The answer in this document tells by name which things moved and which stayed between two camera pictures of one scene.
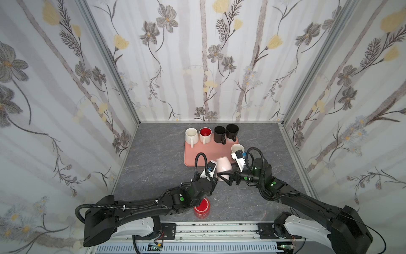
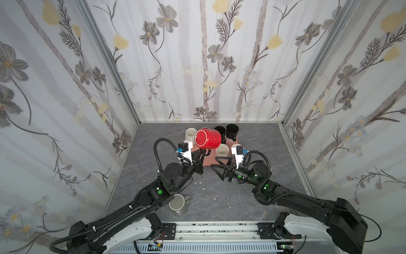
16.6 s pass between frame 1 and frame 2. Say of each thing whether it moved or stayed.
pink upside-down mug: moved
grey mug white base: stayed
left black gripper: moved
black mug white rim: stayed
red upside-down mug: moved
